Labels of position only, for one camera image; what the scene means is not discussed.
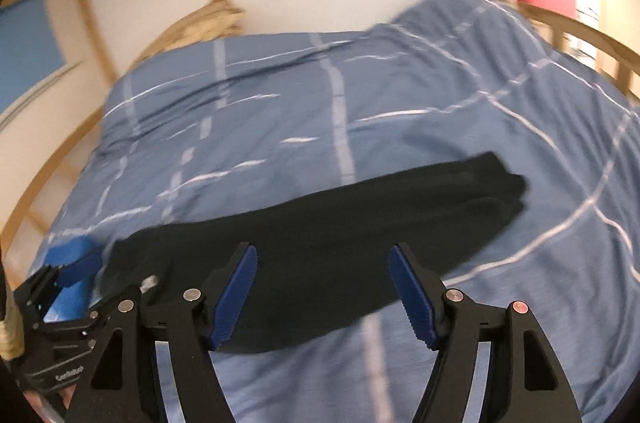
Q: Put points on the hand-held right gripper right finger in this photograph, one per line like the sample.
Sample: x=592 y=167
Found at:
x=412 y=298

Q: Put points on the wooden bunk bed frame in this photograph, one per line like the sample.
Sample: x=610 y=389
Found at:
x=92 y=28

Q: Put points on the black pants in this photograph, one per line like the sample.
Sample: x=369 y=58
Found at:
x=325 y=228

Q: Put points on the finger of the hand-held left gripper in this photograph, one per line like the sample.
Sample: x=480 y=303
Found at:
x=75 y=269
x=75 y=322

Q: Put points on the blue folded cloth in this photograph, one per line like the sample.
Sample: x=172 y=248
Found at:
x=67 y=245

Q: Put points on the beige patterned pillow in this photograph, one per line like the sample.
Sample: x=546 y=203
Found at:
x=210 y=23

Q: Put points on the blue checked duvet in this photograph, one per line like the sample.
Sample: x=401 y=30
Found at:
x=400 y=103

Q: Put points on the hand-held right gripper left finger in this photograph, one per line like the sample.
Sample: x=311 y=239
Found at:
x=235 y=298

